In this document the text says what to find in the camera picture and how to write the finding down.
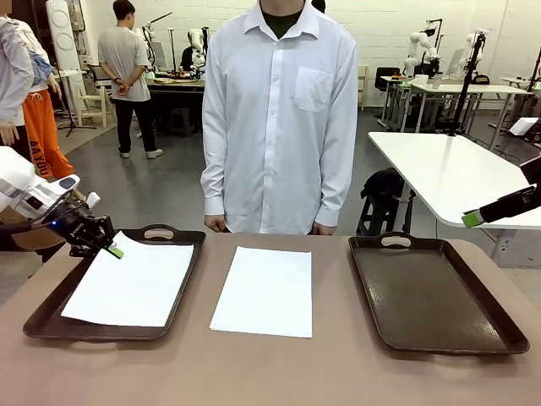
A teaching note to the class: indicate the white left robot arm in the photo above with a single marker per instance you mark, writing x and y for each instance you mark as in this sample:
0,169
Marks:
17,177

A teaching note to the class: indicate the person's right hand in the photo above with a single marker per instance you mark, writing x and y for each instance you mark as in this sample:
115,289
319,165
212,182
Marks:
214,223

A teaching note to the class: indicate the long white background table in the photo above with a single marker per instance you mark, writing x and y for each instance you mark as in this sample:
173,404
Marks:
465,88

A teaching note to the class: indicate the patterned paper cup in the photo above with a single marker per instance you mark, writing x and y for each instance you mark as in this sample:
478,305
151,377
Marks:
436,83

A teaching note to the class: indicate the tall black camera tripod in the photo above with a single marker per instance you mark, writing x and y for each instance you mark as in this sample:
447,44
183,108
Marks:
465,89

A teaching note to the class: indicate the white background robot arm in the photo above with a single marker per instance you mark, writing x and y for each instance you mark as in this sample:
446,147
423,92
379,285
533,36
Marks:
416,51
472,44

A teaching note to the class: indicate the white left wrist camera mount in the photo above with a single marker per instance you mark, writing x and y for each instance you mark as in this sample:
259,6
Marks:
94,199

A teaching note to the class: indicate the seated person in black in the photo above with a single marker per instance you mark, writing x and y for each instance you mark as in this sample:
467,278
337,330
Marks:
187,59

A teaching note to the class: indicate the mannequin with orange trousers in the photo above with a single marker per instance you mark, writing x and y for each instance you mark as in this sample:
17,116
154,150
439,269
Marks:
42,127

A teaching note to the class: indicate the person in white shirt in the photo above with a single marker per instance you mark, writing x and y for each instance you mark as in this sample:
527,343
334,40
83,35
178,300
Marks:
279,127

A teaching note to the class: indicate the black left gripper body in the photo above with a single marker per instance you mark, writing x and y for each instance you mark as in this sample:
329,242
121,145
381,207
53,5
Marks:
74,226

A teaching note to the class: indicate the thin black tripod stand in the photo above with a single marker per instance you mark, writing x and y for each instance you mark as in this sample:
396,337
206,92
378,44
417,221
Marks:
72,122

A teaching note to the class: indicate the white shelf rack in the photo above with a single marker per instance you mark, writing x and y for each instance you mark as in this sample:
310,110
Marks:
363,86

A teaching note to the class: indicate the large white table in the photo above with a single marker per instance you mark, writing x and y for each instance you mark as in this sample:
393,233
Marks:
448,169

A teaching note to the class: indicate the white A4 paper stack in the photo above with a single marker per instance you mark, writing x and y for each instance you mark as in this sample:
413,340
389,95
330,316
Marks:
264,292

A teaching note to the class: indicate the white A4 sheet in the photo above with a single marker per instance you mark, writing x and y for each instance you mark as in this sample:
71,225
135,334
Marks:
135,283

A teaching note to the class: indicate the small dark plastic stool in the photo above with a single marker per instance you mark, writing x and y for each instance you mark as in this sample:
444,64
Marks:
179,120

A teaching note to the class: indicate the brown plastic tray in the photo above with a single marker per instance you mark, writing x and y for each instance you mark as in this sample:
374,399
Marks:
46,325
427,296

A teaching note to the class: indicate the black backpack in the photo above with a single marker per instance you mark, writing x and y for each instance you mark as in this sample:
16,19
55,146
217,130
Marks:
382,184

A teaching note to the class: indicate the white wooden chair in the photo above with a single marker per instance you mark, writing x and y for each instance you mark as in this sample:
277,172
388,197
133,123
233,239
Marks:
94,105

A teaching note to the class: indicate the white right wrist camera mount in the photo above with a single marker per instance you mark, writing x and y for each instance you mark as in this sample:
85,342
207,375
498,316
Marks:
523,126

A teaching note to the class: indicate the man in grey t-shirt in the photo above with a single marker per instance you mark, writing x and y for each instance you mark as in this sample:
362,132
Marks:
123,55

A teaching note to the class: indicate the brown background work table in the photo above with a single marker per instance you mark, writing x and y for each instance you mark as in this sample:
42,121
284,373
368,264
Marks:
177,84

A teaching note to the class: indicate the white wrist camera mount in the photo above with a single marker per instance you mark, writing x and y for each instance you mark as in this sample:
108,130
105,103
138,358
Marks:
94,199
523,126

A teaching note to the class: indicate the white tower air conditioner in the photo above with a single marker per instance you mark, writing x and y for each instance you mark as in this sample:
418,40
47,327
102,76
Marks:
63,38

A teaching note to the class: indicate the black background office chair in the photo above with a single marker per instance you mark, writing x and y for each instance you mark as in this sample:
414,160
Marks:
386,76

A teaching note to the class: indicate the black mesh office chair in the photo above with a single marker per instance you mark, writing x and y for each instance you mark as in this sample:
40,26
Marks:
100,76

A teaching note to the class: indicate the person's left hand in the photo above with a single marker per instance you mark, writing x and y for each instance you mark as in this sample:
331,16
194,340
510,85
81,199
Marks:
325,229

